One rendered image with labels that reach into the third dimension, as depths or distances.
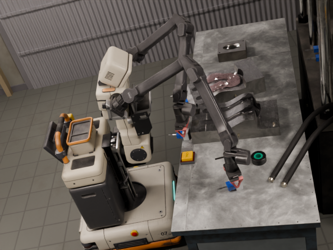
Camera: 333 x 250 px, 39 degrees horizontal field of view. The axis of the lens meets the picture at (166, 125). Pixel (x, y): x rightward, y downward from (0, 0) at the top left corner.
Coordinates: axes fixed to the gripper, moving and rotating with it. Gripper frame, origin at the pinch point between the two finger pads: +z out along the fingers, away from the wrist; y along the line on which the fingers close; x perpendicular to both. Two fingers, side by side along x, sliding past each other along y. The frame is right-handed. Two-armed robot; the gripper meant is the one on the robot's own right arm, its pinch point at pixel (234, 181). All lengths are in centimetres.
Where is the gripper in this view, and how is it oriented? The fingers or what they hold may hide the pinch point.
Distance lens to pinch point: 243.3
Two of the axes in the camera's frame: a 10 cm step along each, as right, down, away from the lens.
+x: -9.5, 3.1, -0.3
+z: 2.3, 7.7, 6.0
